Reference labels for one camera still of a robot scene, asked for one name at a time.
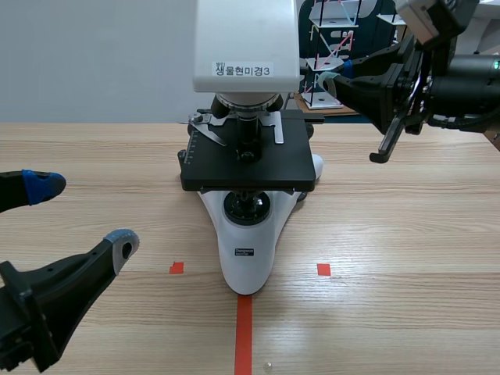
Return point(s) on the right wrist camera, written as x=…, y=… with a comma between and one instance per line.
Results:
x=433, y=17

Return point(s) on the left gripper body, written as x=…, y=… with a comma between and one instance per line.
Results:
x=11, y=340

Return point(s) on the white and black microscope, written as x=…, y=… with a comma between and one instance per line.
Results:
x=250, y=242

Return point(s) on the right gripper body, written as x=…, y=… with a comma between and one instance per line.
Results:
x=414, y=86

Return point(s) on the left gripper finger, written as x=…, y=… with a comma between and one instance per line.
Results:
x=74, y=281
x=39, y=185

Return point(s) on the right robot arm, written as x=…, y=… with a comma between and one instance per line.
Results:
x=468, y=78

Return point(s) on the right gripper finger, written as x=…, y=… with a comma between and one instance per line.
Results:
x=375, y=64
x=363, y=97

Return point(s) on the white tower model with sticks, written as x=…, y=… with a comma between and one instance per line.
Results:
x=326, y=43

